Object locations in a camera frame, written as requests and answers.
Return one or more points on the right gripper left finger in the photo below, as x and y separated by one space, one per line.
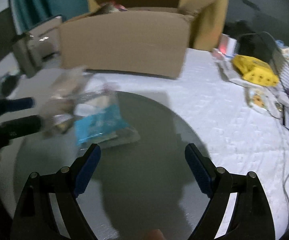
34 218

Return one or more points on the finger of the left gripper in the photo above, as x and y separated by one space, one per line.
7 106
20 127

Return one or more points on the clear cookie snack bag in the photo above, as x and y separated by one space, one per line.
57 112

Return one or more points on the blue clear snack bag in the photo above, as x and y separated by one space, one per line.
99 121

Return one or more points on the steel travel mug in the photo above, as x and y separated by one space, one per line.
26 54

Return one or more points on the round grey tray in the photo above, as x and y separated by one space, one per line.
145 185

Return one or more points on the teal curtain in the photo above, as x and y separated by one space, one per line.
29 13

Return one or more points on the brown cardboard box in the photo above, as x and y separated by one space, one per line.
136 36

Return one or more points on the yellow package on clutter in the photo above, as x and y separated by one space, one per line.
255 71

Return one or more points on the tablet with dark frame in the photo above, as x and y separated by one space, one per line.
45 36

